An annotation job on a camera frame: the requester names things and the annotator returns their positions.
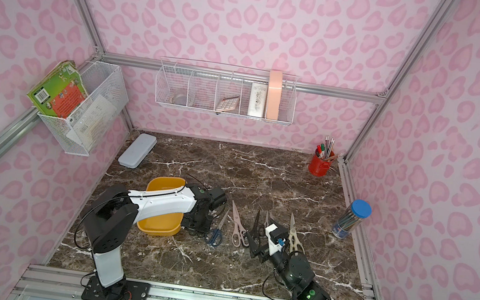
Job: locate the grey pencil case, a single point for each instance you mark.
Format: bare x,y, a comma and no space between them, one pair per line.
137,151

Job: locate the white mesh side basket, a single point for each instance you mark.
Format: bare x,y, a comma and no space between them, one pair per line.
99,78

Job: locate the pens in cup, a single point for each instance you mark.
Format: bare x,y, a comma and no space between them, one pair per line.
324,150

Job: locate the cream handled scissors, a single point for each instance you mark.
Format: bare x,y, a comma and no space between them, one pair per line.
293,240

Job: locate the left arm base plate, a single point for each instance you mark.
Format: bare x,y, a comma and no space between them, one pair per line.
122,290

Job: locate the blue handled scissors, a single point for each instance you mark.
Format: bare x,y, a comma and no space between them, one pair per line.
214,236

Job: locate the tape roll on shelf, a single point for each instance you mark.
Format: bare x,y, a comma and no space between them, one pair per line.
180,99

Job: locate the small calculator on shelf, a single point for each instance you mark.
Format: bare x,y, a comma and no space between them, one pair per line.
227,104

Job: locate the yellow plastic storage box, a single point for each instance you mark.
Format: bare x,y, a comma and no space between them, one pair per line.
160,220

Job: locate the white wire wall shelf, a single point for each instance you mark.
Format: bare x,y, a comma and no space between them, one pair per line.
207,84

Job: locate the white paper in basket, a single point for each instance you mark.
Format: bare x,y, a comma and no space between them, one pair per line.
90,121

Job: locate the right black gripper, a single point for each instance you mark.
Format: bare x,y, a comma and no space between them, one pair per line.
261,242

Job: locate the pink case on shelf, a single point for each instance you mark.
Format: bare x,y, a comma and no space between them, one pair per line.
274,94

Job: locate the red pen cup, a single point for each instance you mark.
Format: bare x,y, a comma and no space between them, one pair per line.
318,166

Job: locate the green red book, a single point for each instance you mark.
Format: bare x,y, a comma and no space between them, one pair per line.
60,92

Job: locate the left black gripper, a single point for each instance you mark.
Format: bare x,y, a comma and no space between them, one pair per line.
200,219

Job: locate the black scissors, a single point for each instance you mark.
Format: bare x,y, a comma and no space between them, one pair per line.
255,233

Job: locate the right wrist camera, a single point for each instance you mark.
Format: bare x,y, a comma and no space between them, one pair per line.
277,237

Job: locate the pink scissors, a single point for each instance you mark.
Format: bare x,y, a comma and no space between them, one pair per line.
238,234

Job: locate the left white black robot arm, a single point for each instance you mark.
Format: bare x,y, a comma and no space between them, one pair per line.
107,222

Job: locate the white box on shelf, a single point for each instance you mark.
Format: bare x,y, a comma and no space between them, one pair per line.
257,100

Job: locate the blue lid pencil tube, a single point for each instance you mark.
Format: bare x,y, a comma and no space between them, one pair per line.
358,211

